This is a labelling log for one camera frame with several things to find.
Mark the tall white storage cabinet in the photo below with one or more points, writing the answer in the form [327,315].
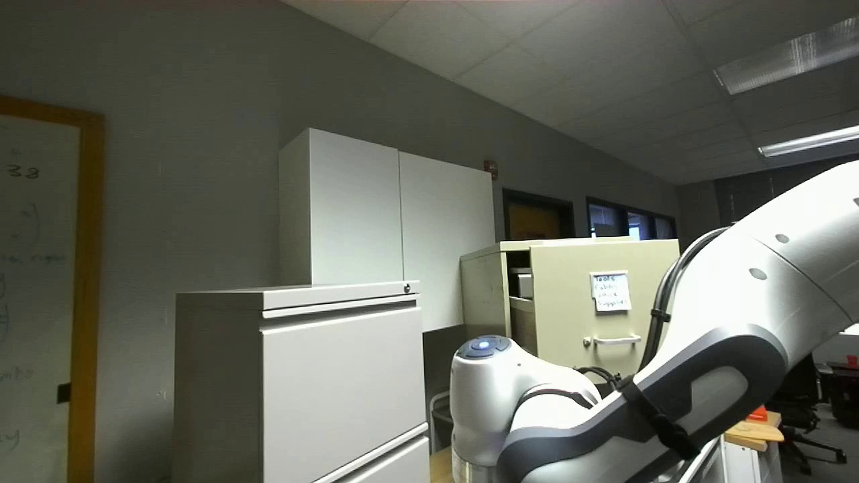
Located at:
[357,204]

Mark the black equipment with red top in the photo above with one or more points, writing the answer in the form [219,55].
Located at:
[840,393]

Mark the black whiteboard clip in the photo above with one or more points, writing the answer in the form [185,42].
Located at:
[63,393]

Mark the dark door frame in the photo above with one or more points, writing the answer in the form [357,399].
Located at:
[537,219]

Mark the narrow fluorescent ceiling light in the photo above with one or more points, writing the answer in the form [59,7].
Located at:
[809,140]

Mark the orange tool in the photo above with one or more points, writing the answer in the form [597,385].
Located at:
[758,415]

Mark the white metal tube frame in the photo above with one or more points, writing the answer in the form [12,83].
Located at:
[439,412]

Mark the white metal rail post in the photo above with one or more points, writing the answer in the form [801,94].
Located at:
[702,460]

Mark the dark interior window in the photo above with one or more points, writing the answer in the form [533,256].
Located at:
[617,219]

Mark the wide fluorescent ceiling light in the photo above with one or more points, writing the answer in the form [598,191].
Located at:
[786,55]

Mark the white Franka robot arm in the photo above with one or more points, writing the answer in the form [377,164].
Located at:
[761,313]

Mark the black office chair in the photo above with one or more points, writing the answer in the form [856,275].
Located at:
[805,404]

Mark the wooden workbench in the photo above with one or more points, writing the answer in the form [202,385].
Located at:
[754,433]

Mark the grey lateral file cabinet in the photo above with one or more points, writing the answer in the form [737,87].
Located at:
[339,385]

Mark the wood framed whiteboard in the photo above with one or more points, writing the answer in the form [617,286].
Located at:
[35,268]

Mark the white paper drawer label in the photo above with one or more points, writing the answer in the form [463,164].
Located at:
[609,290]

